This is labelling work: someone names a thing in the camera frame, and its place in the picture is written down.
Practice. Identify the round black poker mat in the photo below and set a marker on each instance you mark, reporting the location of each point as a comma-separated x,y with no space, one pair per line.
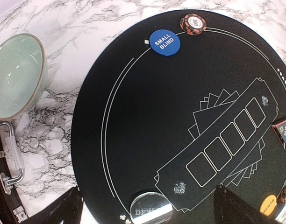
180,125

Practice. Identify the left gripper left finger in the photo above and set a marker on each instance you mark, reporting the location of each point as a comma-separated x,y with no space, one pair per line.
67,209

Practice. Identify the black poker chip case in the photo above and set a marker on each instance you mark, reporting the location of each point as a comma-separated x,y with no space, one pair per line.
9,200

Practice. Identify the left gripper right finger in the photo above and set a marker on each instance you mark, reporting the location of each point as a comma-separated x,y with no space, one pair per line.
231,209

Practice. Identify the blue small blind button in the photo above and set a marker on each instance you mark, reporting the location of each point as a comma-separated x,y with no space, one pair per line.
164,42

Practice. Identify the orange big blind button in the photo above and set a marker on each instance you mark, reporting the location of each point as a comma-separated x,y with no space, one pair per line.
268,205

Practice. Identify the clear round dealer button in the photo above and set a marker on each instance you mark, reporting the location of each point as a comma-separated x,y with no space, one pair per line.
150,208

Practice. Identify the pale green ceramic bowl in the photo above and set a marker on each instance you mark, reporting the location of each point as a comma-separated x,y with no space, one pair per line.
23,74

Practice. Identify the chrome case handle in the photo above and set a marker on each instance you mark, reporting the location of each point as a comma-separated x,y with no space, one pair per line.
7,182

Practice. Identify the red black triangle all-in marker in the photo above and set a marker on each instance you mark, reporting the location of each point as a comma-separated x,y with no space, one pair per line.
280,130

